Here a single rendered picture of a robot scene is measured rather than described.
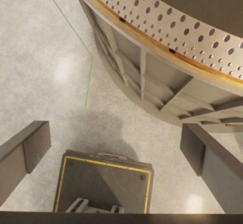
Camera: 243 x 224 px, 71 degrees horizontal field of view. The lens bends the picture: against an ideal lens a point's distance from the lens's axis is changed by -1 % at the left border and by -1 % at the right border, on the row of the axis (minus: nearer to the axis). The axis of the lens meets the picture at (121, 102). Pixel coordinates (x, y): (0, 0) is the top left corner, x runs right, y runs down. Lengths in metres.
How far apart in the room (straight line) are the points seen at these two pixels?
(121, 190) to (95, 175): 0.22
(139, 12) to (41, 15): 1.87
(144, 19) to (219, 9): 0.18
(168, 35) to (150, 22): 0.06
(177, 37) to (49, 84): 1.60
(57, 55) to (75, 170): 1.18
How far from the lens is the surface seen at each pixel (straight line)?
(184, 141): 0.16
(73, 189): 1.46
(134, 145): 1.62
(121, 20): 0.53
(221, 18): 0.46
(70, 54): 1.93
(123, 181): 1.36
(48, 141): 0.17
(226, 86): 0.51
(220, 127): 1.73
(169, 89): 0.86
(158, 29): 0.49
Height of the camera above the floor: 1.62
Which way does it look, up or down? 79 degrees down
